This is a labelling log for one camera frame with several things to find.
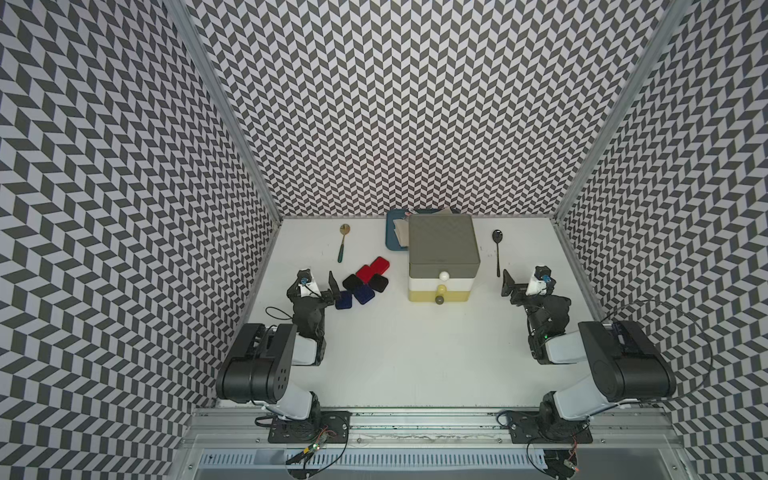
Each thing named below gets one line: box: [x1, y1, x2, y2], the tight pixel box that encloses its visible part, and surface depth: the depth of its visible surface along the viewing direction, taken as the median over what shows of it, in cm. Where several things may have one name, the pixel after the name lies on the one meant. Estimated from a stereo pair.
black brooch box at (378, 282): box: [368, 273, 389, 293], surface depth 101 cm
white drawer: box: [409, 276, 475, 291], surface depth 88 cm
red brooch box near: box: [356, 264, 378, 285], surface depth 104 cm
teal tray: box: [386, 208, 434, 251], surface depth 118 cm
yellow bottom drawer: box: [408, 290, 470, 303], surface depth 96 cm
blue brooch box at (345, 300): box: [335, 291, 352, 309], surface depth 96 cm
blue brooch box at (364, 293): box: [353, 284, 375, 305], surface depth 98 cm
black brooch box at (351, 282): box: [342, 274, 364, 292], surface depth 101 cm
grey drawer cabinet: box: [408, 214, 481, 279], surface depth 84 cm
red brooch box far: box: [362, 256, 390, 281], surface depth 104 cm
